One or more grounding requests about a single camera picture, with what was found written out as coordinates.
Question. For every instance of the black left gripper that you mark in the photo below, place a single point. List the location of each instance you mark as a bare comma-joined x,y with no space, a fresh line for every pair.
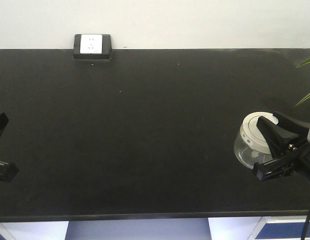
8,170

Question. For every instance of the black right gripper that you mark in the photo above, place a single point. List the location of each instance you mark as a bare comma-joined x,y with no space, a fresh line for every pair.
289,156

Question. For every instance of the glass jar with white lid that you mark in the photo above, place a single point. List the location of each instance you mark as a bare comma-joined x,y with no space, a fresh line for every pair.
250,146

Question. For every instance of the blue cabinet under bench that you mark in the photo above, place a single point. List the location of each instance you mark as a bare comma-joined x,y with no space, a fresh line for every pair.
212,228

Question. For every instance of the black white power outlet box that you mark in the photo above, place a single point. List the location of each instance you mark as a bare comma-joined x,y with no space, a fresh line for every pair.
92,47

